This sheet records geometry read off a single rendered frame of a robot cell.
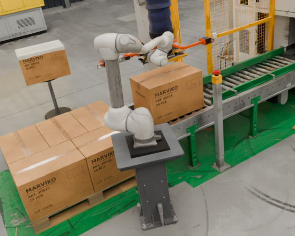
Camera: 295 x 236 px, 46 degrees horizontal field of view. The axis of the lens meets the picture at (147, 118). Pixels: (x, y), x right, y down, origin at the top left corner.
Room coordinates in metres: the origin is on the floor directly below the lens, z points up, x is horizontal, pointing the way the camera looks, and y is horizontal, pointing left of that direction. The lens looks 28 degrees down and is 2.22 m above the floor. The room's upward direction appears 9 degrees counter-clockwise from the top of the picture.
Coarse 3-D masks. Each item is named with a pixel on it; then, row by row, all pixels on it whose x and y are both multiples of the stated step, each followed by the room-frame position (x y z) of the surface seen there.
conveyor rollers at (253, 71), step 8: (280, 56) 4.19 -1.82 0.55; (256, 64) 4.06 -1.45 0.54; (264, 64) 4.04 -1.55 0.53; (272, 64) 3.97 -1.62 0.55; (280, 64) 3.94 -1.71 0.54; (240, 72) 3.92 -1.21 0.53; (248, 72) 3.83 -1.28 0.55; (256, 72) 3.82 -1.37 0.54; (264, 72) 3.81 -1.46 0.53; (224, 80) 3.79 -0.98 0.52; (232, 80) 3.68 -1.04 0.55; (240, 80) 3.68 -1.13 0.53; (248, 80) 3.68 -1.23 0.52; (224, 88) 3.53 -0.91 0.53; (208, 96) 3.37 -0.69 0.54; (208, 104) 3.22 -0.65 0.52; (192, 112) 3.05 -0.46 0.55
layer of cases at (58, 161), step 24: (48, 120) 3.37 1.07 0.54; (72, 120) 3.29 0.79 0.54; (96, 120) 3.20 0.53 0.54; (0, 144) 3.01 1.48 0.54; (24, 144) 2.94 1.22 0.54; (48, 144) 2.87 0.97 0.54; (72, 144) 2.80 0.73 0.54; (96, 144) 2.74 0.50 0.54; (24, 168) 2.52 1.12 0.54; (48, 168) 2.47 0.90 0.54; (72, 168) 2.48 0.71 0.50; (96, 168) 2.58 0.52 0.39; (24, 192) 2.29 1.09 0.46; (48, 192) 2.37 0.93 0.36; (72, 192) 2.46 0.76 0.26
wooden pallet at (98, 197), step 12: (120, 180) 2.67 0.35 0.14; (132, 180) 2.80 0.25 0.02; (96, 192) 2.55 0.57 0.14; (108, 192) 2.66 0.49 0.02; (120, 192) 2.65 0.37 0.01; (72, 204) 2.44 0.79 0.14; (84, 204) 2.55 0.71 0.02; (96, 204) 2.54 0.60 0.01; (48, 216) 2.34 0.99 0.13; (60, 216) 2.43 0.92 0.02; (72, 216) 2.43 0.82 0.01; (36, 228) 2.28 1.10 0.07; (48, 228) 2.32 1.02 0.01
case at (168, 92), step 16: (176, 64) 3.40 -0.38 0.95; (144, 80) 3.11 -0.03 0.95; (160, 80) 3.05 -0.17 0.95; (176, 80) 3.01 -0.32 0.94; (192, 80) 3.09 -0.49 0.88; (144, 96) 2.98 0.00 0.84; (160, 96) 2.93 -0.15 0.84; (176, 96) 3.00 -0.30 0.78; (192, 96) 3.08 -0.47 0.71; (160, 112) 2.92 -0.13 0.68; (176, 112) 2.99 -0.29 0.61
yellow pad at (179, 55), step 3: (177, 54) 3.14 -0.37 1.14; (180, 54) 3.13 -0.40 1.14; (183, 54) 3.13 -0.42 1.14; (186, 54) 3.13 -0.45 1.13; (171, 57) 3.09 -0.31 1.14; (174, 57) 3.08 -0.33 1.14; (177, 57) 3.08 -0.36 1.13; (180, 57) 3.10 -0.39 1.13; (168, 60) 3.03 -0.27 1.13; (171, 60) 3.05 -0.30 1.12
